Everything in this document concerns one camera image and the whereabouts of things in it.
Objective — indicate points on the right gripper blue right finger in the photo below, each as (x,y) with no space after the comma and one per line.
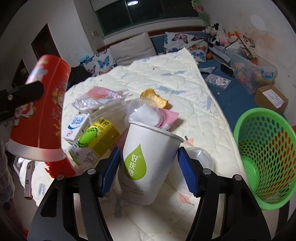
(189,168)

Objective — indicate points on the clear plastic bag pink wrapper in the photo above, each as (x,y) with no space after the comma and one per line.
(98,97)

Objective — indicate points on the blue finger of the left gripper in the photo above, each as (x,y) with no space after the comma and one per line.
(21,95)

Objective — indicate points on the red mesh fruit net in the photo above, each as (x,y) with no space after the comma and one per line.
(62,167)

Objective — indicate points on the red paper cup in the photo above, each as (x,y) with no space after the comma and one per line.
(36,132)

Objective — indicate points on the butterfly pillow right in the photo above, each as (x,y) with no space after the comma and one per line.
(197,46)

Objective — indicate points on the cow plush toy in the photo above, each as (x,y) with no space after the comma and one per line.
(217,35)

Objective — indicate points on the white blue milk carton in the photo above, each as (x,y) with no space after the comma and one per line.
(75,128)

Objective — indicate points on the grey pillow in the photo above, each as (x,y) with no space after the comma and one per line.
(135,48)

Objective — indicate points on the white paper cup green logo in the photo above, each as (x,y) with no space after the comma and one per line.
(147,157)

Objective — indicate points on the yellow green juice carton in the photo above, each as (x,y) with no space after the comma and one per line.
(99,137)

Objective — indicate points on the dark window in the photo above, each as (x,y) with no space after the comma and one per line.
(118,15)

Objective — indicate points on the butterfly pillow left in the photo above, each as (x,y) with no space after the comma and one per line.
(100,63)

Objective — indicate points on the orange fox plush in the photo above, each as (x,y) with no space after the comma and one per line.
(232,37)

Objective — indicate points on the clear plastic lid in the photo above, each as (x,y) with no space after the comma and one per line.
(202,156)

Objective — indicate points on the green plastic mesh basket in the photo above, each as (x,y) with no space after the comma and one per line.
(266,144)

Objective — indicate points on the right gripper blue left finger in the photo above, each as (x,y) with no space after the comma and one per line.
(108,171)

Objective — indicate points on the white quilted blanket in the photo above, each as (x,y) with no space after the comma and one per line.
(176,78)

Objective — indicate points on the cardboard box with label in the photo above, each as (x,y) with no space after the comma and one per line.
(271,98)

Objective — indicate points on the orange chip snack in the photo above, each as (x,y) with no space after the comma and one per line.
(153,97)

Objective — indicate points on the colourful sticker book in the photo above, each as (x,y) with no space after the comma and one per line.
(217,81)

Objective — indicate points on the clear plastic storage bin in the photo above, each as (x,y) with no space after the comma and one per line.
(252,74)

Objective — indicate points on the butterfly pillow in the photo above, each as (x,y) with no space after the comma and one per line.
(197,46)
(100,63)

